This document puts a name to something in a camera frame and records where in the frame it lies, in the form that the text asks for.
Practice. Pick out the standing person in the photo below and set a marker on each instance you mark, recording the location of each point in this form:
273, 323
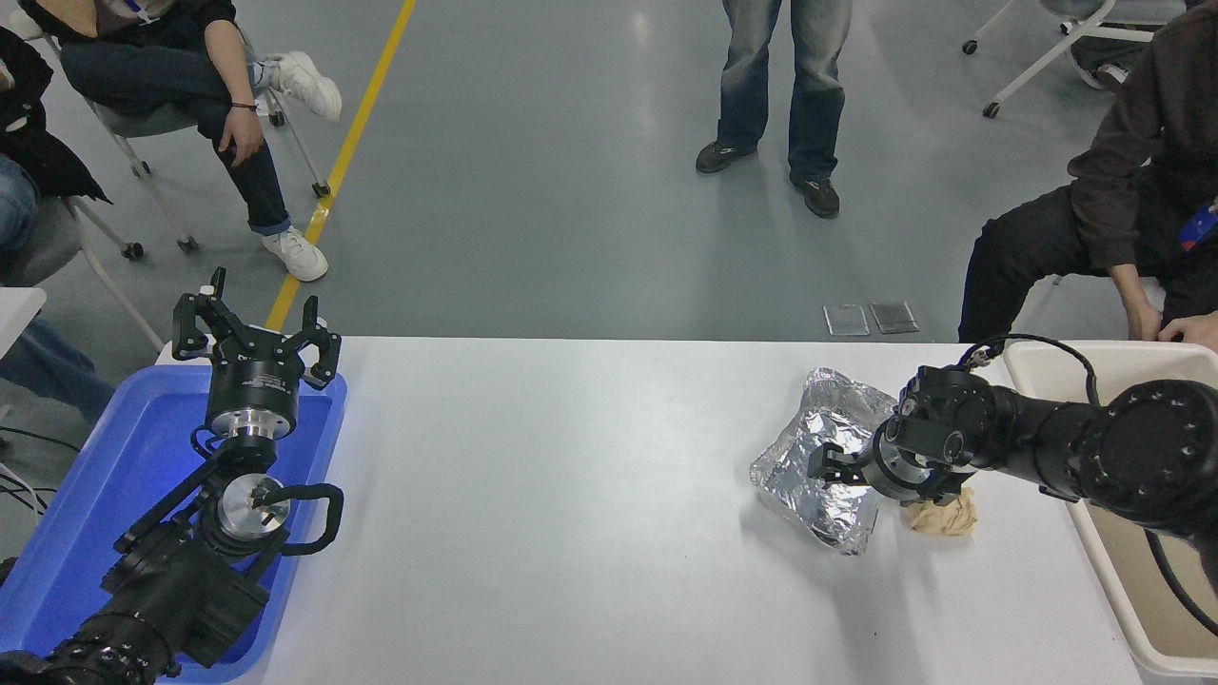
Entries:
818, 95

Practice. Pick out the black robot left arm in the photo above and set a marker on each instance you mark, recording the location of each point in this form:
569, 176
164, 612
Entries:
171, 590

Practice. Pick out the seated person's feet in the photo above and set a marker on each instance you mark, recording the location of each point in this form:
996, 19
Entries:
1109, 74

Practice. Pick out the seated person leaning forward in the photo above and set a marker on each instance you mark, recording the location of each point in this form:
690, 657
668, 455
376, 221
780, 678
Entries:
1123, 171

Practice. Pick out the seated person with crossed legs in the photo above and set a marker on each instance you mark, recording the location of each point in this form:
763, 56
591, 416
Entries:
124, 76

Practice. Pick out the silver foil tray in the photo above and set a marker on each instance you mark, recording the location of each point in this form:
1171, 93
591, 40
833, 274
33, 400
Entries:
828, 514

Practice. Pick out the crumpled tan paper ball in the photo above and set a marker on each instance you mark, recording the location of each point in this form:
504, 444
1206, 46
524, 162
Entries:
947, 518

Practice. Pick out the grey chair with white legs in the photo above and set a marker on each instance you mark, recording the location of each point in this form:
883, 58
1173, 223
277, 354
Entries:
48, 243
1132, 9
143, 119

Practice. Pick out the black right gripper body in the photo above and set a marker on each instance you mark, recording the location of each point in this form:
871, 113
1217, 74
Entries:
890, 466

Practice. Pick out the small white side table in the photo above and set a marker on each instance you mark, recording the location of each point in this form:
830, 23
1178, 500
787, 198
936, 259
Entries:
14, 314

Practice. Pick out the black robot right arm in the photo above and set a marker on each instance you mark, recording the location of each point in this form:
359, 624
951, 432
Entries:
1142, 447

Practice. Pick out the blue plastic tray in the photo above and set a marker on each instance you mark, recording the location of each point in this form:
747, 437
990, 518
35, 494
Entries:
95, 476

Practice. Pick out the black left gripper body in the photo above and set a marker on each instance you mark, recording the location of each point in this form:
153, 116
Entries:
255, 381

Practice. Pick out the person's hand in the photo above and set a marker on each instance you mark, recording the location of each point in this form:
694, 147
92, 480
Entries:
1197, 331
1145, 316
243, 135

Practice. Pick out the large pale bin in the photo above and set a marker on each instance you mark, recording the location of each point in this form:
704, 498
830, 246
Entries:
1118, 580

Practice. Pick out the seated person in dark jacket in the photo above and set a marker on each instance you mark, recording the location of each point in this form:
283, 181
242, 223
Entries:
38, 152

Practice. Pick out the grey floor plate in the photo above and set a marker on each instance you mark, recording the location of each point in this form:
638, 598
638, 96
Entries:
893, 317
846, 320

